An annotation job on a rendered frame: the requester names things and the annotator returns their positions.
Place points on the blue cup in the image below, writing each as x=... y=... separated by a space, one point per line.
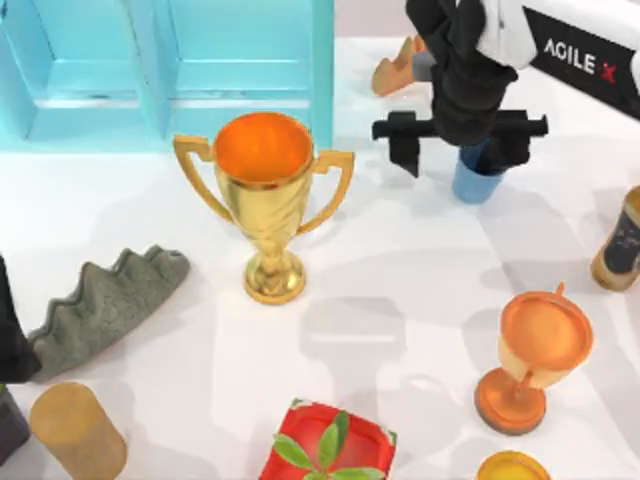
x=472 y=185

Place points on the pale grey rounded box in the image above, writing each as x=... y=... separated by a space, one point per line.
x=422 y=67

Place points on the tan ridged object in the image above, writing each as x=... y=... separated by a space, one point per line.
x=392 y=75

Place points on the brown bottle with dark label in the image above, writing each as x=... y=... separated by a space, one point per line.
x=620 y=245

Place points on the orange trophy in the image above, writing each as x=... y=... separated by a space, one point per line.
x=542 y=335

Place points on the light blue rack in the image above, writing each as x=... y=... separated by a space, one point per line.
x=240 y=60

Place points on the red plant pot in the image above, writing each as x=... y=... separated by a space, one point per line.
x=305 y=425

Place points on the grey ridged object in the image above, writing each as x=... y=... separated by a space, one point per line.
x=107 y=300

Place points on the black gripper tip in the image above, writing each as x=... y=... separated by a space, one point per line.
x=12 y=335

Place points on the tan cylinder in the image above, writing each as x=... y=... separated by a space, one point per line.
x=75 y=435

